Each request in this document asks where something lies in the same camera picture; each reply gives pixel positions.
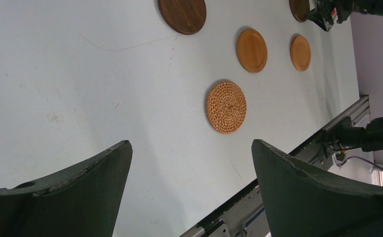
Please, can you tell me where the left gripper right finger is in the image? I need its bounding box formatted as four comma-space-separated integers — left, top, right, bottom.
251, 139, 383, 237

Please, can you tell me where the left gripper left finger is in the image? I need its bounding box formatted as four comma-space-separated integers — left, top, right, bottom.
0, 140, 133, 237

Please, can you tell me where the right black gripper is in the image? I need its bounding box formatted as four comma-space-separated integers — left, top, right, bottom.
306, 0, 383, 32

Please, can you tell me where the dark wooden coaster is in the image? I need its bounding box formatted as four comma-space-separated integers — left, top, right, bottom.
157, 0, 207, 35
289, 0, 310, 23

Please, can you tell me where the light wooden coaster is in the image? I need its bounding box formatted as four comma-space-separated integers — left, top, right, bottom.
290, 35, 311, 72
235, 28, 268, 74

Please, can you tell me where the woven rattan coaster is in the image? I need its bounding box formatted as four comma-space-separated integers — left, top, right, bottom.
205, 80, 247, 134

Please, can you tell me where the aluminium frame rail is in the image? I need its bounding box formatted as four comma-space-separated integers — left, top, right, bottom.
183, 95, 383, 237

